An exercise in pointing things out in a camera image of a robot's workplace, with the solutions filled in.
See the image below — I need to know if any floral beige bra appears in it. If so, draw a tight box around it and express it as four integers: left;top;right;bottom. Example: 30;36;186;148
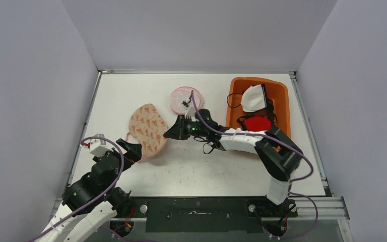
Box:
125;103;169;163

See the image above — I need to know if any white mesh pink-trimmed laundry bag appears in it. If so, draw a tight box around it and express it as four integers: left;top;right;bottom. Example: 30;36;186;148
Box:
169;86;203;114

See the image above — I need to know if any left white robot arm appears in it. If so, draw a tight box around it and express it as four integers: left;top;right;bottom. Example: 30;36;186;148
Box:
32;135;143;241

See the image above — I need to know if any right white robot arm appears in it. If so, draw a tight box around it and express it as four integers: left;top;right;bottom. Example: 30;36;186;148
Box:
163;109;302;216

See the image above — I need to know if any dark red bra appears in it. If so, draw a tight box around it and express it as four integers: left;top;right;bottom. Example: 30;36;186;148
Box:
253;98;278;124

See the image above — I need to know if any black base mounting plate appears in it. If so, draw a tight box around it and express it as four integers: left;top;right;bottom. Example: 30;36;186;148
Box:
96;196;298;234

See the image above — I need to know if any orange plastic basin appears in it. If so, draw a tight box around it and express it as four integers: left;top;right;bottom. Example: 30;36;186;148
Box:
226;77;291;138

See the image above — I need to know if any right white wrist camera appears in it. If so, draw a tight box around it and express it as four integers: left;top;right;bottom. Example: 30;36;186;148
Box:
180;100;196;117

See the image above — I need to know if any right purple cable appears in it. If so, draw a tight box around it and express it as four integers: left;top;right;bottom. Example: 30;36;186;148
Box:
189;90;318;239

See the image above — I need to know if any purple cable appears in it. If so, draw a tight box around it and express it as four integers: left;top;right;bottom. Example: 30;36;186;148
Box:
26;136;125;242
189;90;318;239

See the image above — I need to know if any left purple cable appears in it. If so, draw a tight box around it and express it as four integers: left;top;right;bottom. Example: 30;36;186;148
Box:
26;136;125;242

